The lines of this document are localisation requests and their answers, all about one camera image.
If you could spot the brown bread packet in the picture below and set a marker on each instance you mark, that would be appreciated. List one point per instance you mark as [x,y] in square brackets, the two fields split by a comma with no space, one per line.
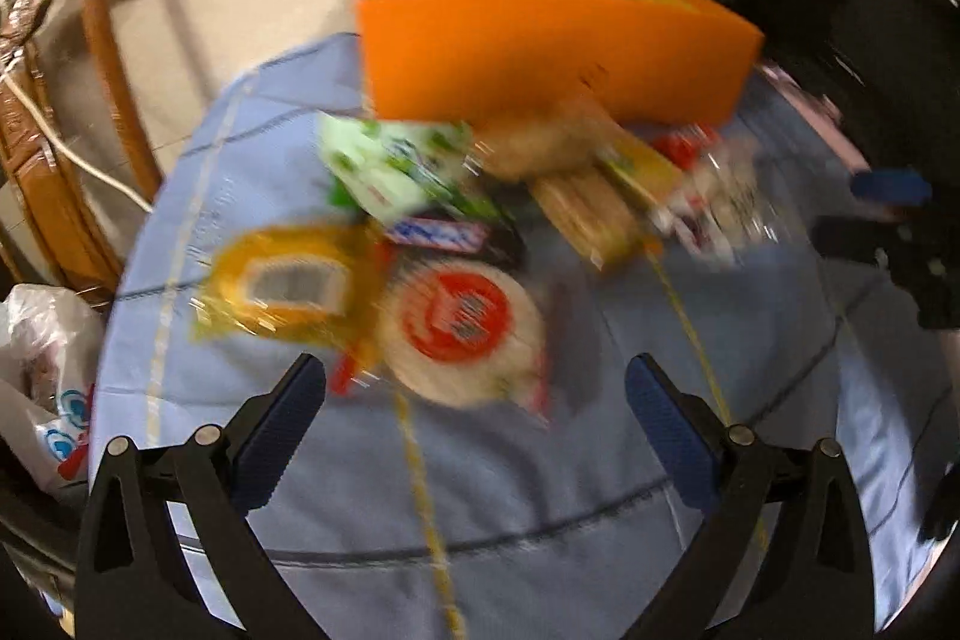
[540,141]

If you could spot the yellow green-edged snack packet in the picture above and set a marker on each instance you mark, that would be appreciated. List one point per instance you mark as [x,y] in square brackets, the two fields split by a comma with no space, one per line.
[645,171]

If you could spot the chocolate bar dark wrapper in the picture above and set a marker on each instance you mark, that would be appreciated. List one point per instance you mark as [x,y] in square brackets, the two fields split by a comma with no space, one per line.
[442,235]

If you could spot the white plastic bag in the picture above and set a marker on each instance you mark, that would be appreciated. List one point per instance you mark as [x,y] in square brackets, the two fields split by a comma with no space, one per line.
[45,385]

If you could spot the tan cracker packet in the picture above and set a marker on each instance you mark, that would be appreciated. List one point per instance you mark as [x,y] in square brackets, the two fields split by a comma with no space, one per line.
[589,212]

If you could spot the round white red snack packet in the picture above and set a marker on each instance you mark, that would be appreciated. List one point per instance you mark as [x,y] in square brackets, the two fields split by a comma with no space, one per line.
[461,329]

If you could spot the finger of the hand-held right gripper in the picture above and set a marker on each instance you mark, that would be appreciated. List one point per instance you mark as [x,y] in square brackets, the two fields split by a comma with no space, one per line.
[862,239]
[891,187]

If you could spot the green snack packet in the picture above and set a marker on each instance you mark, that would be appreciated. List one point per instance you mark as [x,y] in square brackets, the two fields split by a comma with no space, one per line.
[397,168]

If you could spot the clear plastic snack packet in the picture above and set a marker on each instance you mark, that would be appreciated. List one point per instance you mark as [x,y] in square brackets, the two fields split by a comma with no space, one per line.
[724,201]

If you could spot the light blue checked cloth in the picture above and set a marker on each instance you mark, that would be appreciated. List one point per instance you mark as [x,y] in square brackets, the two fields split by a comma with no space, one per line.
[525,482]

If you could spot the pink cloth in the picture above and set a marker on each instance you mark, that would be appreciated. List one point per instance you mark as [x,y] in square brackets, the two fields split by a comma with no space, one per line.
[814,104]

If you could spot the wooden chair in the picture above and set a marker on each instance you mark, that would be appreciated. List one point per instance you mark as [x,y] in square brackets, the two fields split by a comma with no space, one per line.
[67,145]

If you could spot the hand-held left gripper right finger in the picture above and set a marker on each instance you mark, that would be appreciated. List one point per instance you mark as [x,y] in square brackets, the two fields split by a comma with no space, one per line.
[675,437]

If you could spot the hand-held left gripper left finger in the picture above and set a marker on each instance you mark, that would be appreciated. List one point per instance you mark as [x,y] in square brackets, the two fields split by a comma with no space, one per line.
[277,437]

